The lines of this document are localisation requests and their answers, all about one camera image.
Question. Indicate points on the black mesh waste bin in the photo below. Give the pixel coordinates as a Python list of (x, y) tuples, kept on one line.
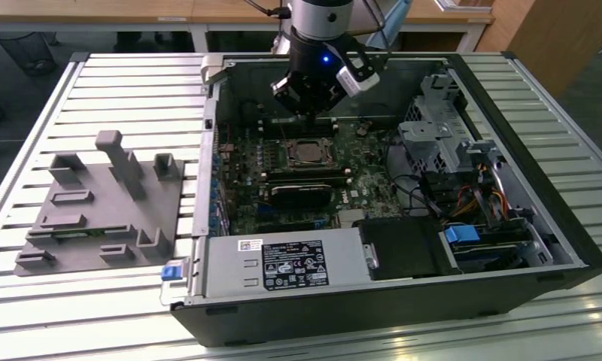
[(25, 52)]

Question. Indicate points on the black graphics card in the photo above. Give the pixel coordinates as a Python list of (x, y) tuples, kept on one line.
[(300, 197)]

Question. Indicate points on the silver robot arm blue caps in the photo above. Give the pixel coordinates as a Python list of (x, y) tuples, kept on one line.
[(320, 19)]

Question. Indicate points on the small silver heat sink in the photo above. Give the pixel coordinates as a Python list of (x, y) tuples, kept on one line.
[(351, 218)]

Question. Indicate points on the green motherboard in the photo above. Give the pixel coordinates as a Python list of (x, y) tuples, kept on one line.
[(371, 180)]

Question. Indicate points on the black plastic shroud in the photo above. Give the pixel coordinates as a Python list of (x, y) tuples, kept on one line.
[(400, 248)]

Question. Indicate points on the grey plastic parts rack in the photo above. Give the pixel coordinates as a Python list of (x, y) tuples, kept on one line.
[(105, 210)]

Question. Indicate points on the blue case latch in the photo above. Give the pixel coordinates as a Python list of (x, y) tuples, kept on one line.
[(171, 273)]

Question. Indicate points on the blue disk carrier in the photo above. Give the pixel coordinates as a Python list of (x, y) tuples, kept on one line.
[(460, 235)]

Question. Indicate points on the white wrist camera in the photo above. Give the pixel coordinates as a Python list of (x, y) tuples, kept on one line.
[(356, 82)]

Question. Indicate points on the black open PC case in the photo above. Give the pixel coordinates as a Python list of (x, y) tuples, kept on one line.
[(331, 319)]

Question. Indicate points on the wooden desk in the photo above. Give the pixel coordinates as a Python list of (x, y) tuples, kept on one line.
[(129, 9)]

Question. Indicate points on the green RAM stick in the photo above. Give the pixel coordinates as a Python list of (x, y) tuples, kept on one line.
[(74, 235)]

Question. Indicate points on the silver square CPU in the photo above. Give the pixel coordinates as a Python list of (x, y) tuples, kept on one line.
[(310, 152)]

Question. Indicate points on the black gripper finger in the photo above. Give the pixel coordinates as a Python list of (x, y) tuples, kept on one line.
[(287, 94), (334, 98)]

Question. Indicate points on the white paper tray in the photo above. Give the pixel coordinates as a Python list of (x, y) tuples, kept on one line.
[(460, 3)]

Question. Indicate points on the wooden cabinet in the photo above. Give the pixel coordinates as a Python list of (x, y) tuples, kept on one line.
[(557, 37)]

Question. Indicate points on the silver metal drive cage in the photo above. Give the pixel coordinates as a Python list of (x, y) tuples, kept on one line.
[(431, 131)]

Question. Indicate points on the silver power supply with label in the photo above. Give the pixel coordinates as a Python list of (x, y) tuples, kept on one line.
[(231, 270)]

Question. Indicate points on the black CPU socket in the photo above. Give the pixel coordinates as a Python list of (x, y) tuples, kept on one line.
[(306, 165)]

